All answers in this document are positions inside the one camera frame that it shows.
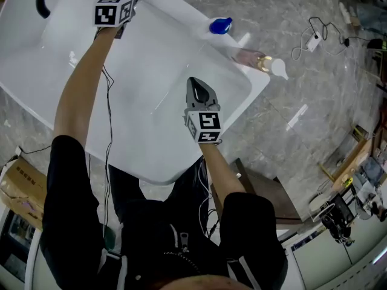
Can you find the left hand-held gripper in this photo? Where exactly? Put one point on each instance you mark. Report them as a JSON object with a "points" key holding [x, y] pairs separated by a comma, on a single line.
{"points": [[106, 14]]}

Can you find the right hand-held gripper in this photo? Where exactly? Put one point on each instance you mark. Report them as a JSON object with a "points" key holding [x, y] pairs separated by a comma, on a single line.
{"points": [[208, 122]]}

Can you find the person's left forearm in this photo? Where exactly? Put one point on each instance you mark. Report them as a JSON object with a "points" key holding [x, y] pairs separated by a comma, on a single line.
{"points": [[81, 86]]}

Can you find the person's right forearm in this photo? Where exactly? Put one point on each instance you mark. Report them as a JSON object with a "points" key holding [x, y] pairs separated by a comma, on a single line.
{"points": [[220, 174]]}

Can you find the white bathtub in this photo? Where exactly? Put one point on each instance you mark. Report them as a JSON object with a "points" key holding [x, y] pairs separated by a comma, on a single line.
{"points": [[151, 101]]}

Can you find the pink bottle with white pump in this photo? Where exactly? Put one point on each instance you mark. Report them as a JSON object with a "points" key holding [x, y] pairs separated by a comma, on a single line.
{"points": [[248, 57]]}

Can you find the white bottle with blue pump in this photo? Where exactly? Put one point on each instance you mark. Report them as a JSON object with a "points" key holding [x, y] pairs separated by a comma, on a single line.
{"points": [[219, 25]]}

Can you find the white power strip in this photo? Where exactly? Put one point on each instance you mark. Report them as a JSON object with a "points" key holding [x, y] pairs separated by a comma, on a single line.
{"points": [[313, 41]]}

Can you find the person's black jacket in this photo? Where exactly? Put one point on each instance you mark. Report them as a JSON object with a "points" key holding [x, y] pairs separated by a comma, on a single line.
{"points": [[75, 192]]}

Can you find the wooden side table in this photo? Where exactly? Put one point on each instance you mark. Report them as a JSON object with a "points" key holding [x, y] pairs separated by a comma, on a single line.
{"points": [[350, 159]]}

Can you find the person's chest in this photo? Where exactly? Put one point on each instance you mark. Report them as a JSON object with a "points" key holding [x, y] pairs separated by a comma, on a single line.
{"points": [[205, 282]]}

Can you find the cardboard box with purple tape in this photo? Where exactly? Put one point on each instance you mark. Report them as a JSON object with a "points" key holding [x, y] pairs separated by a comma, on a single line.
{"points": [[21, 180]]}

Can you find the white display cabinet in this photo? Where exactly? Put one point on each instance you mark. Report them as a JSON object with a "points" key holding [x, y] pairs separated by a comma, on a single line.
{"points": [[15, 243]]}

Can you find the white wall plug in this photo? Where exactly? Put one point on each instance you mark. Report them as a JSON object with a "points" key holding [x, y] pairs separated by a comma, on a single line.
{"points": [[18, 150]]}

